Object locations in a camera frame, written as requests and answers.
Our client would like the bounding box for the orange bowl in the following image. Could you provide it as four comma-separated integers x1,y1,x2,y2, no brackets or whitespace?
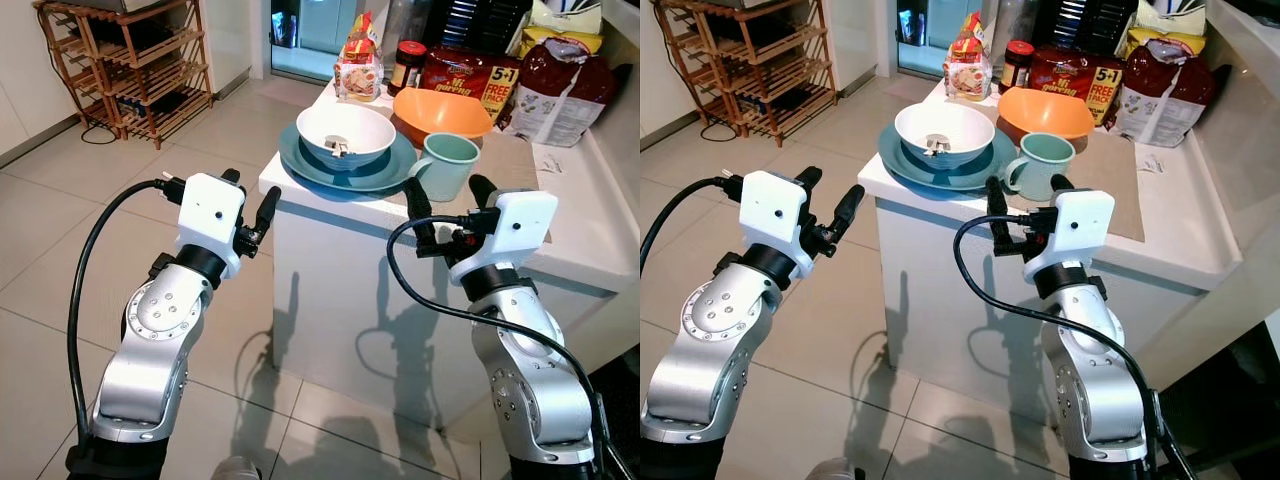
391,87,495,150
997,87,1097,143

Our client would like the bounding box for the teal mug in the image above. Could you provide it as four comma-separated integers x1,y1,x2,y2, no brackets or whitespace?
1000,132,1077,203
408,132,482,204

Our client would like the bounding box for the beige placemat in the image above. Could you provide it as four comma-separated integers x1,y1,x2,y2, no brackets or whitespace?
400,128,553,244
1060,130,1146,244

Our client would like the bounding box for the blue round plate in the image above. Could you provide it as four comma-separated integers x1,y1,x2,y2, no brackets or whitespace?
878,122,1019,193
278,122,419,194

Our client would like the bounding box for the wooden slatted shelf rack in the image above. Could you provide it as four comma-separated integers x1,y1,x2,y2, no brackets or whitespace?
655,0,839,149
33,0,214,149

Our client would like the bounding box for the white kitchen counter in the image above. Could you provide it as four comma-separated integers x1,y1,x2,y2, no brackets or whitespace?
857,0,1280,421
258,75,641,431

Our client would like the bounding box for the white and blue bowl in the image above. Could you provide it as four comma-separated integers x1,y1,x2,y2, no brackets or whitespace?
296,102,398,172
894,101,997,171

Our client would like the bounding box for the red noodle multipack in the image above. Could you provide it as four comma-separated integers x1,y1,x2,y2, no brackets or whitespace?
418,45,522,123
1028,45,1126,126

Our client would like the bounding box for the dark jar with red lid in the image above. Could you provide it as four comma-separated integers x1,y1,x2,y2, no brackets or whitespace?
388,40,429,97
998,40,1036,93

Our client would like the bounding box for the yellow red snack bag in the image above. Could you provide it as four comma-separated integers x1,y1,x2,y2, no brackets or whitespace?
943,12,994,102
334,12,386,103

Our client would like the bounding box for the red and white food bag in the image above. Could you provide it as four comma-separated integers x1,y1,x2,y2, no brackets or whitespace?
503,37,617,149
1112,37,1219,149

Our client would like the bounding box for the glass door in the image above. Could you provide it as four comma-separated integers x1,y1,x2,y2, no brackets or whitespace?
895,0,961,76
268,0,346,83

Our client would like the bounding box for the yellow food bag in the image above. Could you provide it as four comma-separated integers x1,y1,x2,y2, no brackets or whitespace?
518,25,607,58
1127,25,1209,56

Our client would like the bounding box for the white printed bag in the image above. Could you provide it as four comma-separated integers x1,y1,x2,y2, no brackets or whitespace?
530,0,604,36
1135,0,1209,36

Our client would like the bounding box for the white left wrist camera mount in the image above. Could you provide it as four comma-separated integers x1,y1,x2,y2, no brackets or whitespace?
742,170,823,279
178,173,247,279

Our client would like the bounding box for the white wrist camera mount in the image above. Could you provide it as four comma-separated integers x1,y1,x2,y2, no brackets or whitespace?
449,190,559,286
742,170,823,279
178,173,247,279
1022,188,1116,286

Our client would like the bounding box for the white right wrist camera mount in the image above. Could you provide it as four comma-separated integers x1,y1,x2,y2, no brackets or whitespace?
1022,188,1116,286
449,190,559,286

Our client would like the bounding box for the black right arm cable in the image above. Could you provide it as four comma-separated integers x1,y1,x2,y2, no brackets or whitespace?
387,214,613,480
952,214,1196,480

